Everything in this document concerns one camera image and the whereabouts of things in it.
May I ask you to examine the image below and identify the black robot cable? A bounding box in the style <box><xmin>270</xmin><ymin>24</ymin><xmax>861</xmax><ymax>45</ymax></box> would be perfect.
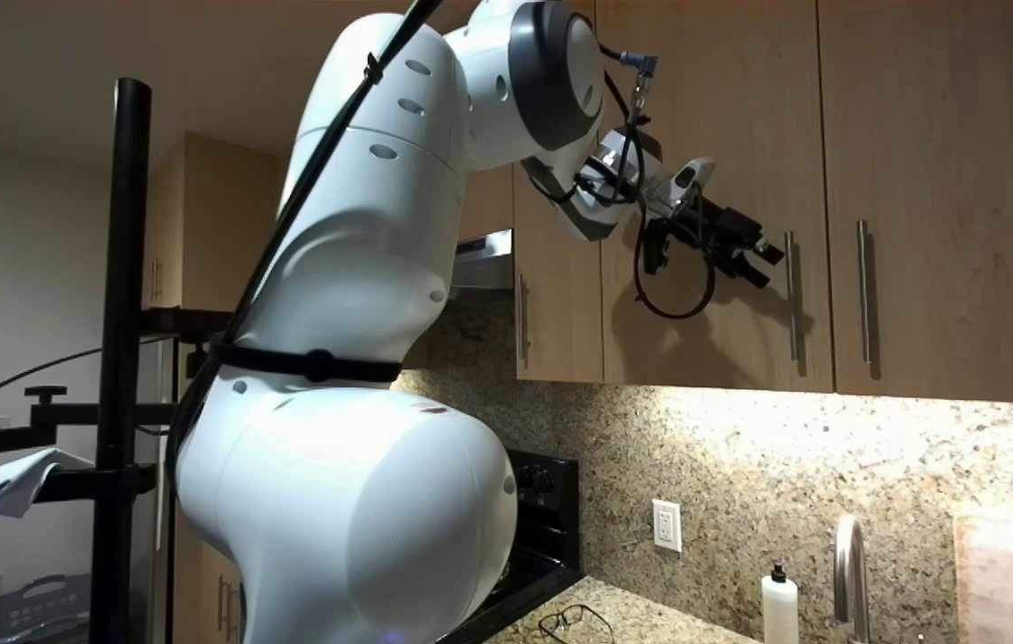
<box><xmin>631</xmin><ymin>68</ymin><xmax>722</xmax><ymax>321</ymax></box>

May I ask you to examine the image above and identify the steel neighbour door handle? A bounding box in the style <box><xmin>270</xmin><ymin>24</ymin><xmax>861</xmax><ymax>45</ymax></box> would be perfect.
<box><xmin>857</xmin><ymin>219</ymin><xmax>873</xmax><ymax>368</ymax></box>

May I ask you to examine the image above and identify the wooden cupboard door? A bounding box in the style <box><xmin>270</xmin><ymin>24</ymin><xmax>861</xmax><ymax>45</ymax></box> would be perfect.
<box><xmin>598</xmin><ymin>0</ymin><xmax>829</xmax><ymax>391</ymax></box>

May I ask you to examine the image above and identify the black vertical pole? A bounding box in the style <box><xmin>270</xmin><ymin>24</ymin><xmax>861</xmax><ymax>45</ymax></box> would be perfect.
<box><xmin>88</xmin><ymin>80</ymin><xmax>149</xmax><ymax>644</ymax></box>

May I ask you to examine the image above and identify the steel kitchen faucet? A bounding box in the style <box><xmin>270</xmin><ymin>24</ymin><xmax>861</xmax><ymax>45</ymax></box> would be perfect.
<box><xmin>829</xmin><ymin>514</ymin><xmax>871</xmax><ymax>644</ymax></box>

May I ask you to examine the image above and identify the white wall outlet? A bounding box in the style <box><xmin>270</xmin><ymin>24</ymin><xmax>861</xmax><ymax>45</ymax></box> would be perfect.
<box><xmin>651</xmin><ymin>497</ymin><xmax>685</xmax><ymax>552</ymax></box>

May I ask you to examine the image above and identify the black stove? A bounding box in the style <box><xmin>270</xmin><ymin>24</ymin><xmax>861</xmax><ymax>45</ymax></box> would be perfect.
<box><xmin>441</xmin><ymin>449</ymin><xmax>583</xmax><ymax>644</ymax></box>

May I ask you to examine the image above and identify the white soap bottle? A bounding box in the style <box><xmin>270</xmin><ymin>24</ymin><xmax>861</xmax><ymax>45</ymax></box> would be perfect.
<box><xmin>764</xmin><ymin>566</ymin><xmax>799</xmax><ymax>644</ymax></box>

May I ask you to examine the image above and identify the right neighbour cupboard door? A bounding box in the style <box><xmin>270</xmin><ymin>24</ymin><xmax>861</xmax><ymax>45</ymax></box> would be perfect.
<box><xmin>820</xmin><ymin>0</ymin><xmax>1013</xmax><ymax>401</ymax></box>

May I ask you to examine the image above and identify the steel cupboard door handle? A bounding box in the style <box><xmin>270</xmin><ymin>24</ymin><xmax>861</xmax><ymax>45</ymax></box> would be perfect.
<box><xmin>783</xmin><ymin>232</ymin><xmax>805</xmax><ymax>368</ymax></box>

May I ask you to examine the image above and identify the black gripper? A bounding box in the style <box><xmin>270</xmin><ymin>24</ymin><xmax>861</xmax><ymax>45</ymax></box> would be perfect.
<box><xmin>646</xmin><ymin>197</ymin><xmax>786</xmax><ymax>288</ymax></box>

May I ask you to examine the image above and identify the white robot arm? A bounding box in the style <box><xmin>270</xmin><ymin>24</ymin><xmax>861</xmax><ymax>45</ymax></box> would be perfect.
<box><xmin>177</xmin><ymin>0</ymin><xmax>780</xmax><ymax>644</ymax></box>

